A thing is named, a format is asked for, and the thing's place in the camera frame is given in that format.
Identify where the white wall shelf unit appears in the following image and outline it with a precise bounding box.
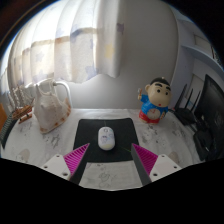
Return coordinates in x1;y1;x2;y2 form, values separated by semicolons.
173;13;224;84

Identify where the cartoon boy figurine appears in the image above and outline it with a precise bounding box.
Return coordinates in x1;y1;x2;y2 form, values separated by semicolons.
137;77;173;125

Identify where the large white conch shell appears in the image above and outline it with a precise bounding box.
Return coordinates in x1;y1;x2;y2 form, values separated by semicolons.
33;83;72;135

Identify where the black router with antennas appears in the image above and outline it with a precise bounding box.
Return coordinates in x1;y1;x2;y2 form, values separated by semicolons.
173;83;203;126

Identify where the black monitor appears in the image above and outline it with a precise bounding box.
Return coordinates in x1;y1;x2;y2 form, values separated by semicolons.
193;73;224;134

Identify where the black green-lined mouse pad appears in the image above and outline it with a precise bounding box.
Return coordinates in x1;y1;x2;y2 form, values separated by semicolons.
72;117;140;164

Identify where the white printed tablecloth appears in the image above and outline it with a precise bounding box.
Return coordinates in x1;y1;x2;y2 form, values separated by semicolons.
0;107;203;190

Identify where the orange wooden chair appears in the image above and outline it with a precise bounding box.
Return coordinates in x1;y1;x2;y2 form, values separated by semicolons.
0;103;8;133

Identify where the white cartoon-print computer mouse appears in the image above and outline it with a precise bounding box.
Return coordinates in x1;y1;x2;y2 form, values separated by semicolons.
97;126;117;152

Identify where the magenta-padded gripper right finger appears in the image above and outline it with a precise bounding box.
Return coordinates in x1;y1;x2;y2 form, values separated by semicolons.
130;143;183;186

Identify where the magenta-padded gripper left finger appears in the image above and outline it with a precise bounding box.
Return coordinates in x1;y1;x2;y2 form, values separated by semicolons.
41;142;91;185

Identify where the black box device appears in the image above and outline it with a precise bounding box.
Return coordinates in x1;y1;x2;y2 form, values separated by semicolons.
193;128;224;161

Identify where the black keyboard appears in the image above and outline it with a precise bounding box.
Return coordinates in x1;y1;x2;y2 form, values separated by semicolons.
0;111;17;149

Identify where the white star-print curtain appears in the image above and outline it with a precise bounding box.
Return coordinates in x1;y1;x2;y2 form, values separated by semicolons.
4;0;126;89

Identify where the white radiator pipe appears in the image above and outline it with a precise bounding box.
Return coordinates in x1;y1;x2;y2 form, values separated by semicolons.
34;78;73;111

